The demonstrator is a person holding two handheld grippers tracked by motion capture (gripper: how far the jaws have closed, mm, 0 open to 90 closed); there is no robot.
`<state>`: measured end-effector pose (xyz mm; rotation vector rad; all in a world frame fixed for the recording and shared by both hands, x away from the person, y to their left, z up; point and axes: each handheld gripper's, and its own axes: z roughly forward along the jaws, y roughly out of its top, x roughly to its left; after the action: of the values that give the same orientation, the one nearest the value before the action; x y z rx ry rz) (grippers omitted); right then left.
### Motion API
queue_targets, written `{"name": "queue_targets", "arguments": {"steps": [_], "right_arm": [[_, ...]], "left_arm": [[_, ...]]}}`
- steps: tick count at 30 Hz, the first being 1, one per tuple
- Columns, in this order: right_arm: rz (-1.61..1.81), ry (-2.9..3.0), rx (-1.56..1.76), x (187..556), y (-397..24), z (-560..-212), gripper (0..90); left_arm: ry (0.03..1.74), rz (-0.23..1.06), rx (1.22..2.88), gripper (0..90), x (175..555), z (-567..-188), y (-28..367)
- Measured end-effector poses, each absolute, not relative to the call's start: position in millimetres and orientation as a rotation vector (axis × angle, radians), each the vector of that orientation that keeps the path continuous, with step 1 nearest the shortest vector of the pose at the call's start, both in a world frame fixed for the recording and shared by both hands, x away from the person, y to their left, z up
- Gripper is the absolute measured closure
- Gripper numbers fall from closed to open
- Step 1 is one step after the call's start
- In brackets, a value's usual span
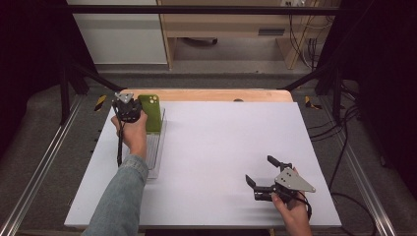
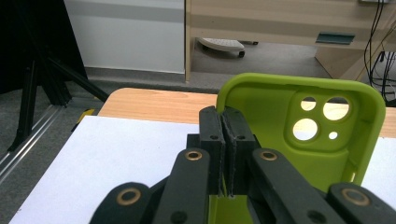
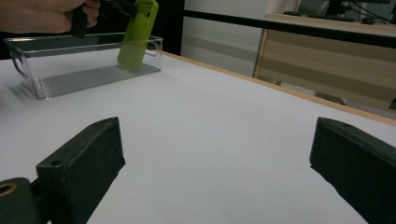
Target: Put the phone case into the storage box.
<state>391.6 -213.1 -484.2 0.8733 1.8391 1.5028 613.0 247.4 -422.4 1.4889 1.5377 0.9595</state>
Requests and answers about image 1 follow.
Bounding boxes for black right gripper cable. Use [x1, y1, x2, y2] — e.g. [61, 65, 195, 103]
[293, 190, 313, 221]

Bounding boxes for black frame strut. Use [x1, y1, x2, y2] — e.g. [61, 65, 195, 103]
[278, 63, 343, 124]
[59, 60, 127, 126]

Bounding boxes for light wooden desk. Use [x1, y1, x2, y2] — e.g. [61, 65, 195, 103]
[156, 0, 342, 71]

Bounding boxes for clear plastic storage container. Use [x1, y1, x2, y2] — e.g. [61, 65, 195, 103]
[121, 107, 168, 180]

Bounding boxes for yellow black tape mark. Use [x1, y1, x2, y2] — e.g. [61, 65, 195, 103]
[93, 94, 108, 112]

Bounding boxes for person's right hand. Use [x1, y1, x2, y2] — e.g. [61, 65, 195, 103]
[270, 166, 313, 236]

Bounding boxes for white cabinet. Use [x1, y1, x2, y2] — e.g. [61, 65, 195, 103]
[66, 0, 169, 66]

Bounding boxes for wooden table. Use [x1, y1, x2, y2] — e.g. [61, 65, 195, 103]
[117, 88, 294, 103]

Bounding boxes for white table mat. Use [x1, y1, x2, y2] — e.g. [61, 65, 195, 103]
[64, 100, 342, 228]

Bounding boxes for aluminium floor rail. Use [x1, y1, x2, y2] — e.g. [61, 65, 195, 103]
[319, 96, 399, 236]
[0, 94, 85, 236]

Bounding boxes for black horizontal frame bar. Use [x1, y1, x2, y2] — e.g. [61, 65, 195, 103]
[63, 4, 342, 16]

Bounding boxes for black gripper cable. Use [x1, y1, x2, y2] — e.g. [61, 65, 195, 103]
[293, 190, 313, 221]
[115, 112, 126, 167]

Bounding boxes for bundle of black floor cables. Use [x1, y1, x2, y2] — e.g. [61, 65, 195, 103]
[308, 80, 362, 180]

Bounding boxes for hanging cables under desk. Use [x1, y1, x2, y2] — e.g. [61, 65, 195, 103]
[288, 13, 332, 71]

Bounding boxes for green phone case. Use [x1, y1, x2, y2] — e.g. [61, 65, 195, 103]
[137, 93, 163, 134]

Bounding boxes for white power strip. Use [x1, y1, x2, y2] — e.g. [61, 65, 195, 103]
[280, 0, 308, 8]

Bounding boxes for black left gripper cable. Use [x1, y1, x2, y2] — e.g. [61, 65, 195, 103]
[115, 112, 126, 167]

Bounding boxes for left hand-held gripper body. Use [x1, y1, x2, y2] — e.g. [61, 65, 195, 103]
[111, 91, 143, 124]

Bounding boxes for yellow-handled clamp right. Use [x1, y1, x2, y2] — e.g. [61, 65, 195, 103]
[304, 95, 323, 111]

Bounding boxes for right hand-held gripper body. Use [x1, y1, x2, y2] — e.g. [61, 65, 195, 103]
[254, 161, 317, 211]

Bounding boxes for person's left hand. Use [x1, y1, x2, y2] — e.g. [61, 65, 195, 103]
[110, 110, 149, 160]

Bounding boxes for looped black floor cable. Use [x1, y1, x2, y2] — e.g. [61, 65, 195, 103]
[329, 191, 379, 236]

